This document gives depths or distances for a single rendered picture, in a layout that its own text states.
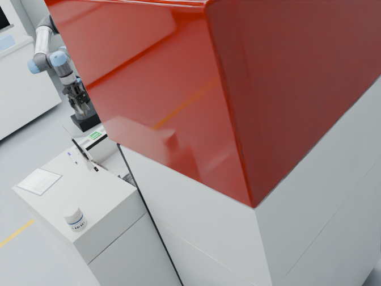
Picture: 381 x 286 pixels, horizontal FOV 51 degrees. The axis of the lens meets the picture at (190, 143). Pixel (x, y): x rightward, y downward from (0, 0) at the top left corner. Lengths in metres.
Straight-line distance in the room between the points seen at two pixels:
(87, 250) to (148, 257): 0.37
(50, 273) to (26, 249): 0.38
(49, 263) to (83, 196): 1.35
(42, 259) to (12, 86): 2.21
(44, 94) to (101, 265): 3.36
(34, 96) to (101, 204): 3.25
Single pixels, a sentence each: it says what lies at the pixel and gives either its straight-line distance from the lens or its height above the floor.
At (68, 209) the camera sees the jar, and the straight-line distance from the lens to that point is 1.71.
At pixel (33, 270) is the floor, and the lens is 3.22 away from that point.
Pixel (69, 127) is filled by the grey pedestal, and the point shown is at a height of 0.82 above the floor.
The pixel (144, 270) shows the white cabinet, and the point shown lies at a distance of 2.05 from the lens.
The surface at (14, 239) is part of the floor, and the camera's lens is 3.56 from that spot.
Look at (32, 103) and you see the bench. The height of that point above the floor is 0.25.
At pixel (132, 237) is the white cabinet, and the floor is 0.76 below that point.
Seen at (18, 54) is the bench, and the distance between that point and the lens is 4.80.
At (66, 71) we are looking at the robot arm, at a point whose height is 1.38.
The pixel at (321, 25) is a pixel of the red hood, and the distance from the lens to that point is 1.22.
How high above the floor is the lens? 2.07
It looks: 35 degrees down
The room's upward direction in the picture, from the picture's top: 18 degrees counter-clockwise
